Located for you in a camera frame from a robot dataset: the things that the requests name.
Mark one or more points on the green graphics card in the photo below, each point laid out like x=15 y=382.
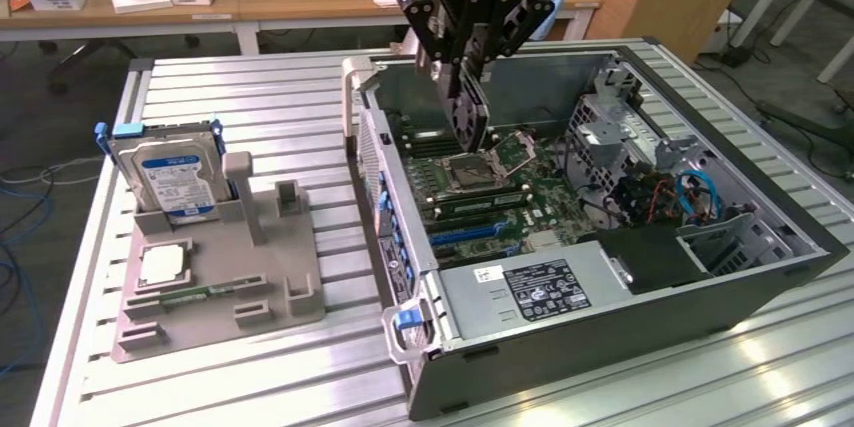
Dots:
x=470 y=117

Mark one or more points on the wooden desk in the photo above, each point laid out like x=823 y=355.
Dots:
x=300 y=2

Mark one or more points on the metal socket cover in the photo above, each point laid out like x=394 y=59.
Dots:
x=516 y=149

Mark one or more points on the metal disk bay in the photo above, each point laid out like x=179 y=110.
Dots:
x=614 y=147

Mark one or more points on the CPU socket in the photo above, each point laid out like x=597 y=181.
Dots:
x=476 y=174

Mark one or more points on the black power adapter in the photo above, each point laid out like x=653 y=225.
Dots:
x=737 y=57

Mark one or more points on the dark green RAM stick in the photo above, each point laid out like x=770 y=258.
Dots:
x=480 y=203

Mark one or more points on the green motherboard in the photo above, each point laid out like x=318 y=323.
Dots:
x=534 y=212

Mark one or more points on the blue expansion slot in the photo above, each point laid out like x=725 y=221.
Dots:
x=463 y=237

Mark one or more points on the silver chipset heatsink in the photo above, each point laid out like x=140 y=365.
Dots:
x=543 y=241

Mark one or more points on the black chair base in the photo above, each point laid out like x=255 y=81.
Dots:
x=73 y=59
x=814 y=122

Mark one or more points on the hard disk with blue carrier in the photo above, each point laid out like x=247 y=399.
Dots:
x=174 y=182

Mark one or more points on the black plastic shroud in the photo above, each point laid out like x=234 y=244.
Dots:
x=641 y=257

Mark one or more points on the grey parts rack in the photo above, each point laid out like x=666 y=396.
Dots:
x=220 y=257

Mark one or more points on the grey power supply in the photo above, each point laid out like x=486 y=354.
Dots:
x=480 y=307

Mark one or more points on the blue case latch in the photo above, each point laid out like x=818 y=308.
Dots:
x=408 y=320

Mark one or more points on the small orange box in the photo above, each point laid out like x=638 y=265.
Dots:
x=19 y=2

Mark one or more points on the silver CPU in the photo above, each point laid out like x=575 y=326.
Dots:
x=163 y=264

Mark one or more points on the black open PC case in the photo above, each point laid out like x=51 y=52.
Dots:
x=601 y=347

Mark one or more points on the white table frame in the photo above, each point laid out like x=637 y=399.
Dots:
x=761 y=1

